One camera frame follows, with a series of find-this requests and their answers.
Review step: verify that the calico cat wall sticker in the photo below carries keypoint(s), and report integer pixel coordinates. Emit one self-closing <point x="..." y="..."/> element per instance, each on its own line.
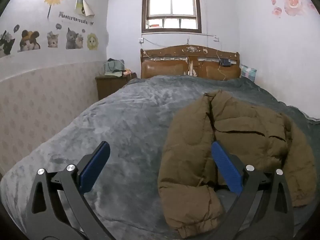
<point x="28" y="41"/>

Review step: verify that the pale green bag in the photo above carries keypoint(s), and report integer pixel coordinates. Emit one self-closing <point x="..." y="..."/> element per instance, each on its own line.
<point x="112" y="66"/>

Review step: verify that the black and white cat sticker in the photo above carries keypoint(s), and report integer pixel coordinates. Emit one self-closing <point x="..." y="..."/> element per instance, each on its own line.
<point x="6" y="45"/>

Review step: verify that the brown framed window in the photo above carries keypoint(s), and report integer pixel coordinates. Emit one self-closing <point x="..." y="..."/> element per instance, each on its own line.
<point x="172" y="5"/>

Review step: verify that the checked pastel pillow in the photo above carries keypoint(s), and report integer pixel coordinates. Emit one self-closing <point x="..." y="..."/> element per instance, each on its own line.
<point x="247" y="72"/>

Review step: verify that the yellow flower cat sticker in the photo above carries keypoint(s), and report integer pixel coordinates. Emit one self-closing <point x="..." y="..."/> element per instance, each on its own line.
<point x="92" y="41"/>

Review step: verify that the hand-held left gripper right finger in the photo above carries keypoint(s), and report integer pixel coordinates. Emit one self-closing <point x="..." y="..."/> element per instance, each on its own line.
<point x="226" y="166"/>

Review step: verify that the black device on headboard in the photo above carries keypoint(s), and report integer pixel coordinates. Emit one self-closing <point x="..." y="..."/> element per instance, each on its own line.
<point x="225" y="62"/>

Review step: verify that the brown wooden headboard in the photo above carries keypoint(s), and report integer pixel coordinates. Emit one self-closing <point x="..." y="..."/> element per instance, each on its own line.
<point x="162" y="68"/>

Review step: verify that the black lettering wall sticker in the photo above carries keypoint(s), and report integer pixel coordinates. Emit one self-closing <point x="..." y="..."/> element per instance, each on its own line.
<point x="75" y="18"/>

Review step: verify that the brown wooden nightstand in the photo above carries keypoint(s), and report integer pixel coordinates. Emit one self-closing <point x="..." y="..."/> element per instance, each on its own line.
<point x="107" y="87"/>

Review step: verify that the grey cat pair sticker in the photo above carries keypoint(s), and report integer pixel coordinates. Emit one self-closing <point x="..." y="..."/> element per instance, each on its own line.
<point x="72" y="38"/>

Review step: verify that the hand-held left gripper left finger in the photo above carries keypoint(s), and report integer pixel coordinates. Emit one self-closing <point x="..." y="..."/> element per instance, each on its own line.
<point x="96" y="163"/>

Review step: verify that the grey plush blanket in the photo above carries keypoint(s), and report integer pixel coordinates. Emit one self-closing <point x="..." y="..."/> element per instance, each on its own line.
<point x="130" y="120"/>

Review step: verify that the tabby kitten wall sticker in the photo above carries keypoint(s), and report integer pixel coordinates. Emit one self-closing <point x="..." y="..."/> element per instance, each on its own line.
<point x="53" y="40"/>

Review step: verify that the brown puffer jacket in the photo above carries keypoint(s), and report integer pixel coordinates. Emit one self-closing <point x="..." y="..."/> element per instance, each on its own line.
<point x="190" y="140"/>

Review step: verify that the peeling wall poster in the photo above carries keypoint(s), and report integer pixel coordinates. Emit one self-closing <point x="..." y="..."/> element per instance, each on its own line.
<point x="83" y="7"/>

